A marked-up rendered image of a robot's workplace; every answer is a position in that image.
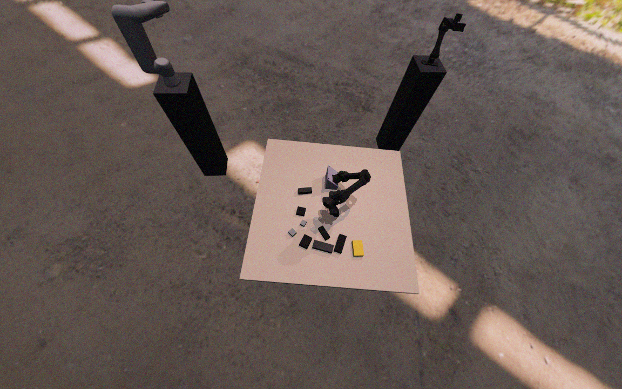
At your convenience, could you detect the yellow rectangular block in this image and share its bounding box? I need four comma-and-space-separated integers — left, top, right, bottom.
352, 240, 364, 257

